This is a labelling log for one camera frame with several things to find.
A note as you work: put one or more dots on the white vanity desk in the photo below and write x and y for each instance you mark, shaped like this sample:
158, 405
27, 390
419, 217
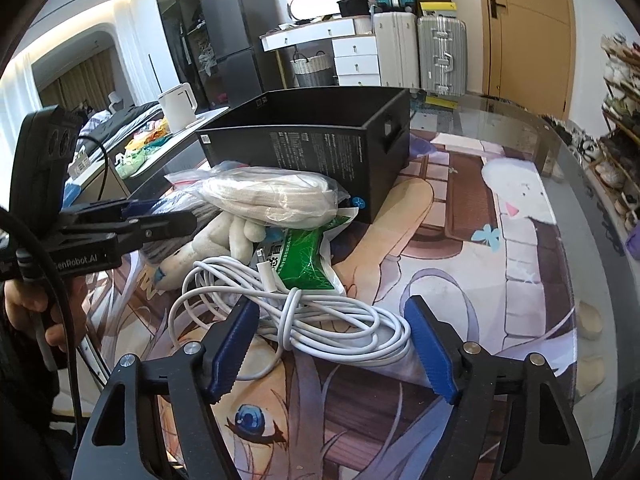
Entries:
355, 55

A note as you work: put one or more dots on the white chair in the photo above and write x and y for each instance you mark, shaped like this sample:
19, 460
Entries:
116, 100

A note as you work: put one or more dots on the person's left hand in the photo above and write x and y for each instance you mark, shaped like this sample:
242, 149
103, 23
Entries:
25, 300

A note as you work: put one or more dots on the dark glass wardrobe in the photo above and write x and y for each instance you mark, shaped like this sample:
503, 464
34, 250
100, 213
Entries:
177, 20

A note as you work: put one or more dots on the person's left forearm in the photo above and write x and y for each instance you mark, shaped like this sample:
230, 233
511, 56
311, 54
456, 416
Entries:
15, 410

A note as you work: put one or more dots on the white low cabinet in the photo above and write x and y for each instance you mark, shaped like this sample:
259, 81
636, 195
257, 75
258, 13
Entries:
165, 147

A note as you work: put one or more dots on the white sheer curtain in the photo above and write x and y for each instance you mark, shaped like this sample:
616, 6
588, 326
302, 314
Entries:
20, 90

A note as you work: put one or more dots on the group of shoes on rack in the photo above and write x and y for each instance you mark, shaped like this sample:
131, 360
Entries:
617, 105

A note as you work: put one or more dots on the woven laundry basket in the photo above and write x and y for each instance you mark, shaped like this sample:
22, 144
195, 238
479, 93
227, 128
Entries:
312, 71

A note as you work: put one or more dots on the printed cartoon table mat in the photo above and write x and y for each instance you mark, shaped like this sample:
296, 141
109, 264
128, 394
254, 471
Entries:
450, 200

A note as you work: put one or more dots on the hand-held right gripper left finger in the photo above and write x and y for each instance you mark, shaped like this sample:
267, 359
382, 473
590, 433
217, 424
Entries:
232, 355

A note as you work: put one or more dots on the black cardboard box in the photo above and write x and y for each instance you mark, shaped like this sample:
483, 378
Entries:
300, 150

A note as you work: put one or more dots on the black refrigerator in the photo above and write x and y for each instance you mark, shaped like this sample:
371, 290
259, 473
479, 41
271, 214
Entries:
240, 35

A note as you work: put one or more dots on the white suitcase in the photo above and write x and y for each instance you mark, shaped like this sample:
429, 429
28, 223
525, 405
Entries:
396, 50

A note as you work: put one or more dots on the wooden shoe rack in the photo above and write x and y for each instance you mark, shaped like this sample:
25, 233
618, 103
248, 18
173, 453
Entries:
612, 125

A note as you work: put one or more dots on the green and white packet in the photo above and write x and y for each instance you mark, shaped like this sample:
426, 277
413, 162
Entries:
300, 260

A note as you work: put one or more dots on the white electric kettle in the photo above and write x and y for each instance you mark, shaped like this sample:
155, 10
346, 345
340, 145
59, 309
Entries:
176, 107

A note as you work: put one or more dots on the silver suitcase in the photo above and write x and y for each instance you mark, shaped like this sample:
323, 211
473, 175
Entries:
442, 55

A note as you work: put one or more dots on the brown curtain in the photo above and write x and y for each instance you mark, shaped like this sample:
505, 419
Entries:
80, 82

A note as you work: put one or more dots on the bed with dark bedding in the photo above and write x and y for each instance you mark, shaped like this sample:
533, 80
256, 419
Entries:
125, 115

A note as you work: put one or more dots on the green snack bag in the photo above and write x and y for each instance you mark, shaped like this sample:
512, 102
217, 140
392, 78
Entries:
131, 162

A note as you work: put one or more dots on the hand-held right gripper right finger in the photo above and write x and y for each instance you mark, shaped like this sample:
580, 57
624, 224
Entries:
430, 350

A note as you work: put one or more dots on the white ribbed container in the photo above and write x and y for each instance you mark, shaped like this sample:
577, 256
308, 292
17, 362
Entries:
364, 25

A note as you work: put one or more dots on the clear bag of white gloves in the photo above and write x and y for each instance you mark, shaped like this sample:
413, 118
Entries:
265, 195

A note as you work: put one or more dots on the yellow snack bag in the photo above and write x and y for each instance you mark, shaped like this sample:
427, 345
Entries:
152, 132

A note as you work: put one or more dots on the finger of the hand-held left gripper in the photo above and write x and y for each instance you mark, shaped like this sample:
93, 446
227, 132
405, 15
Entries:
165, 225
140, 207

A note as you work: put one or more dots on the purple bag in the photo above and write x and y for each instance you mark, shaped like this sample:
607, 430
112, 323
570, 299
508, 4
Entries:
634, 242

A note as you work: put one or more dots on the oval mirror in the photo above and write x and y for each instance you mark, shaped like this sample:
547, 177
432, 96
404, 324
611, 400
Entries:
317, 2

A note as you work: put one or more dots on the tan wooden door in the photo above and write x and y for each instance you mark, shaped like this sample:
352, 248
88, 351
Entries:
530, 35

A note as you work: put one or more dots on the pile of shoes on floor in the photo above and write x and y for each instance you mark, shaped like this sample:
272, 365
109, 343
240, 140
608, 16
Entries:
570, 135

